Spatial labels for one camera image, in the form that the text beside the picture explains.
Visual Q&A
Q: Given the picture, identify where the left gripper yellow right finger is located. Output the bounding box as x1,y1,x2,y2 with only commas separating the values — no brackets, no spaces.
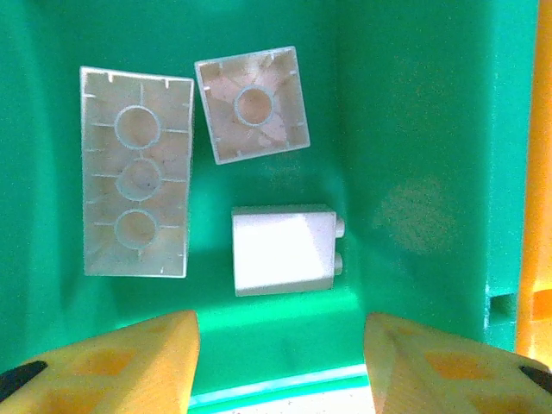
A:
365,310,552,414

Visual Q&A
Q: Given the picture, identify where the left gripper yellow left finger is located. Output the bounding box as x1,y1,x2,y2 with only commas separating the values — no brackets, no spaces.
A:
0,309,199,414

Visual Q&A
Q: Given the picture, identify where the white long lego brick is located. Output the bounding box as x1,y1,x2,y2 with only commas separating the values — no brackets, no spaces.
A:
79,65,195,279

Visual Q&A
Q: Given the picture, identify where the white square lego brick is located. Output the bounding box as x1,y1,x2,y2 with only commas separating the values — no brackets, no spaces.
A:
193,45,311,166
231,204,346,298

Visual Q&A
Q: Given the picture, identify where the yellow plastic bin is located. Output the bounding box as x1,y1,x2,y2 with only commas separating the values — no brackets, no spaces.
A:
515,0,552,361

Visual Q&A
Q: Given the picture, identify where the green plastic bin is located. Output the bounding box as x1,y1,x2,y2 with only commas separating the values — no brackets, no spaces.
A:
0,0,540,411

